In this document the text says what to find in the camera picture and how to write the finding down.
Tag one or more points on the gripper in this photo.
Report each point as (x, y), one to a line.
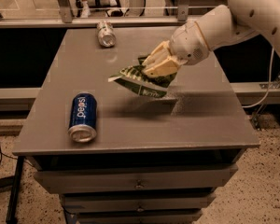
(187, 44)

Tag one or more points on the green jalapeno chip bag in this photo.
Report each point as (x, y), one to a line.
(134, 80)

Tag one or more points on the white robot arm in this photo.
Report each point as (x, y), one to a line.
(234, 23)

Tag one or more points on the silver green soda can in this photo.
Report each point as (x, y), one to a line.
(106, 35)

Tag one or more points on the blue pepsi can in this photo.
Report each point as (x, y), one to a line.
(82, 123)

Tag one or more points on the grey metal railing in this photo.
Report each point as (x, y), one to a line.
(20, 14)

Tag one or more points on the person left leg white shoe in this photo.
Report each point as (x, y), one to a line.
(85, 10)

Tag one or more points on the grey drawer cabinet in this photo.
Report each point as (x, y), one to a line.
(199, 122)

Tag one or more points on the middle grey drawer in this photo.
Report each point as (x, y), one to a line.
(142, 201)

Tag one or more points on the grey drawer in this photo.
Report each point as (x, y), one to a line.
(149, 178)
(182, 216)
(142, 201)

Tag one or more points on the top grey drawer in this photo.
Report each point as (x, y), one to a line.
(149, 178)

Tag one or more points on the bottom grey drawer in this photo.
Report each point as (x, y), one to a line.
(182, 216)

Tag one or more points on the black metal stand leg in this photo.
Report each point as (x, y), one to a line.
(13, 200)

